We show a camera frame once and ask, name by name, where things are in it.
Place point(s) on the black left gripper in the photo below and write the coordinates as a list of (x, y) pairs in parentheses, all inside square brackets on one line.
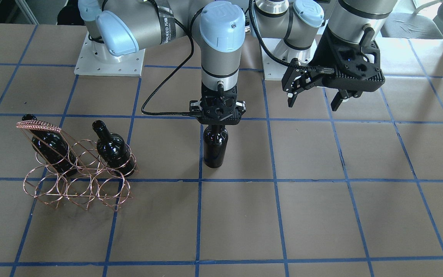
[(318, 55)]

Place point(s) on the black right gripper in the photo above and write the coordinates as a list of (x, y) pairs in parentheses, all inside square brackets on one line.
[(195, 107)]

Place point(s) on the dark wine bottle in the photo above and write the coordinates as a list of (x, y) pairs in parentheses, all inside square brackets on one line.
[(215, 140), (49, 144), (113, 150)]

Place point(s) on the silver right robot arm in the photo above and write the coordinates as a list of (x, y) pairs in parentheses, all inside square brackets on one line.
[(124, 27)]

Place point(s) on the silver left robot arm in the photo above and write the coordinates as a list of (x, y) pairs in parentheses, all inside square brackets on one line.
[(299, 22)]

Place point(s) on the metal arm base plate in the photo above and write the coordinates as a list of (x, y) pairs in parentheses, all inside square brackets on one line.
[(95, 60), (274, 71)]

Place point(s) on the copper wire wine basket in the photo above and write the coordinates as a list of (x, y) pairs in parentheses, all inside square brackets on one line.
[(80, 171)]

